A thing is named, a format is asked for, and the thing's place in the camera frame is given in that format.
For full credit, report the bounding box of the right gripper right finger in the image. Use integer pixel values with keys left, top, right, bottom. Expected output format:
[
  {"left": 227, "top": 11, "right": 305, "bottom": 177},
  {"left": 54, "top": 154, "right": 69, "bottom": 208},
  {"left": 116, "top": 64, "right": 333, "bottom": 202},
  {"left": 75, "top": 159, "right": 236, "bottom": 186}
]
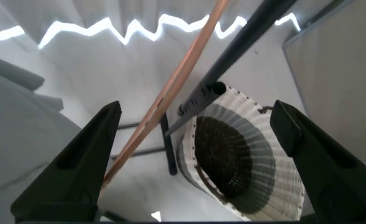
[{"left": 269, "top": 99, "right": 366, "bottom": 223}]

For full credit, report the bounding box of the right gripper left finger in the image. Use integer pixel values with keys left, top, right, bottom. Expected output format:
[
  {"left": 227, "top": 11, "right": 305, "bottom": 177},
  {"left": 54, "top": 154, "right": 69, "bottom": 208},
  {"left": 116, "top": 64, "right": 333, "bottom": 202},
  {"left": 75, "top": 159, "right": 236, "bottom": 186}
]
[{"left": 10, "top": 100, "right": 122, "bottom": 222}]

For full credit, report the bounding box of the white laundry basket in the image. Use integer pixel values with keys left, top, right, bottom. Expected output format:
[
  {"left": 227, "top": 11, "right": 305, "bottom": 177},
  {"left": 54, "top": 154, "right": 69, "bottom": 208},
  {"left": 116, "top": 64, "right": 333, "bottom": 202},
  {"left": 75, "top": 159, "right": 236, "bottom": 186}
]
[{"left": 175, "top": 85, "right": 306, "bottom": 222}]

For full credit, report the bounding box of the black clothes rack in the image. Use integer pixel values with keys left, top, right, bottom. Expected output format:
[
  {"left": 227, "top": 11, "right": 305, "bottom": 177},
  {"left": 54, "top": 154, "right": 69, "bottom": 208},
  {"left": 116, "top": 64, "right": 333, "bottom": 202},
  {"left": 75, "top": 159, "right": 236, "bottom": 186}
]
[{"left": 109, "top": 0, "right": 298, "bottom": 176}]

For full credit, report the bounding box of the white curtain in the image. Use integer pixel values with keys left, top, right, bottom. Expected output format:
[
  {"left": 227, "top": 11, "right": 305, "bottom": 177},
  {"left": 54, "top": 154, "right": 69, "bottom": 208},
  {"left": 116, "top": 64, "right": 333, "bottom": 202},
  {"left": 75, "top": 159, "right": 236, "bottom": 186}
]
[{"left": 0, "top": 0, "right": 342, "bottom": 43}]

